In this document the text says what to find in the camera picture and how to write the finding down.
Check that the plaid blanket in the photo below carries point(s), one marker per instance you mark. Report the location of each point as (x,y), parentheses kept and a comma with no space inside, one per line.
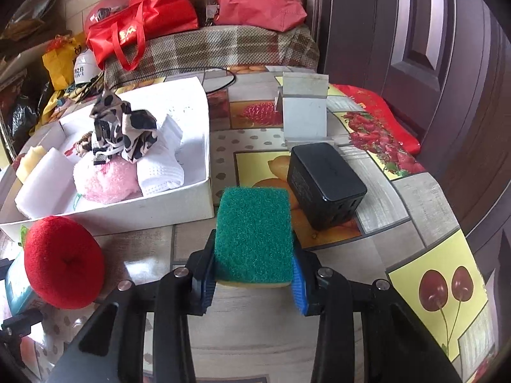
(247,44)

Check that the black power adapter cube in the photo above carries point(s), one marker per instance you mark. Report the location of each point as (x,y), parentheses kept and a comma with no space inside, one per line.
(323,175)

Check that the pink-red fabric bag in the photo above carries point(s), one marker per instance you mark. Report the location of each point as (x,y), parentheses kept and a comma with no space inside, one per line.
(255,0)

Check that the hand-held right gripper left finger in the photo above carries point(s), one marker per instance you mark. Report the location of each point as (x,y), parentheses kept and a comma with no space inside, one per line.
(207,287)

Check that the red tote bag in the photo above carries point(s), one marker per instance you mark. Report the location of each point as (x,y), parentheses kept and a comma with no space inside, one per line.
(159,12)

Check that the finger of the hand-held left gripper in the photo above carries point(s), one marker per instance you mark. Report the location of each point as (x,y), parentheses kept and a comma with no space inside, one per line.
(18,287)

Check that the red plush apple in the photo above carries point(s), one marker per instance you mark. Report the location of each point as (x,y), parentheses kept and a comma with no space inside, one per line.
(64,263)

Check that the black plastic bag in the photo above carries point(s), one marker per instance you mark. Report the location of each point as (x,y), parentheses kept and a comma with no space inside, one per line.
(20,115)

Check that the yellow plastic bag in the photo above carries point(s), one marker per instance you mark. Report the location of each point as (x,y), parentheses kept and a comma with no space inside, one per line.
(60,60)

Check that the yellow sponge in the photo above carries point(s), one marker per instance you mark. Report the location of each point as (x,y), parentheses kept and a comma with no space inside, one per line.
(28,163)

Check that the white folded towel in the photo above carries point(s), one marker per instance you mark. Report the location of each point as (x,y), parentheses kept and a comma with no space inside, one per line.
(159,171)

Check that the dark panelled door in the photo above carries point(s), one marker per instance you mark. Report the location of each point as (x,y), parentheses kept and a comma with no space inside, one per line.
(359,28)

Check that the green scouring sponge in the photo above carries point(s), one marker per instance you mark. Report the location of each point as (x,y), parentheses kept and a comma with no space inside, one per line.
(251,235)

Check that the black and white print scrunchie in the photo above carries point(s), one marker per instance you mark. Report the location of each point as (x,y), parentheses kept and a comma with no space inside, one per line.
(135,135)

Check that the grey phone stand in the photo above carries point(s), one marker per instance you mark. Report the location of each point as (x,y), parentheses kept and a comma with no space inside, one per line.
(305,115)

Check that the white helmet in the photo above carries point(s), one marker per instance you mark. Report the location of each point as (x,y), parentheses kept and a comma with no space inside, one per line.
(86,66)

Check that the pink round helmet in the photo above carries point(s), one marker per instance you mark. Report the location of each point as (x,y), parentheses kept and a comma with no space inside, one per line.
(106,6)

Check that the pink fluffy plush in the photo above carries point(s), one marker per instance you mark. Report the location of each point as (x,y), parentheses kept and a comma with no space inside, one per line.
(103,181)

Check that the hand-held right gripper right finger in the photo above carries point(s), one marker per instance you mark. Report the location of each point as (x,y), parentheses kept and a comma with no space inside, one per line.
(299,293)

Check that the white foam sponge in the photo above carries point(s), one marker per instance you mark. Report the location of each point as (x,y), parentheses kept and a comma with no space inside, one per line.
(44,187)

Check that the white cardboard box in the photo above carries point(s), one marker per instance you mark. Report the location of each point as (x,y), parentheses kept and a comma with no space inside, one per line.
(159,207)

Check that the fruit print tablecloth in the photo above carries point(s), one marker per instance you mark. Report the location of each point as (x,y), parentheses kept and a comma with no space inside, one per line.
(399,215)

